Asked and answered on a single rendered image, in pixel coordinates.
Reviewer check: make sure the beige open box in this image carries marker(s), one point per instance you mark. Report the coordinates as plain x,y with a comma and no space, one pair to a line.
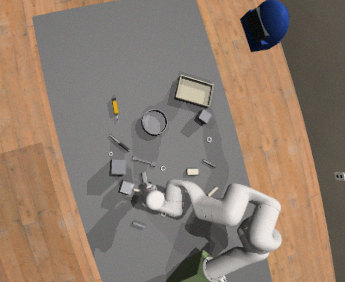
194,90

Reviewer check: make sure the grey combination wrench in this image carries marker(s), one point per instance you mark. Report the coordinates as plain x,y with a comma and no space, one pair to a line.
152,163

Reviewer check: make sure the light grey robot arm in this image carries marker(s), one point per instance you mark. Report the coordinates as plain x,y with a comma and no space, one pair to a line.
229,210

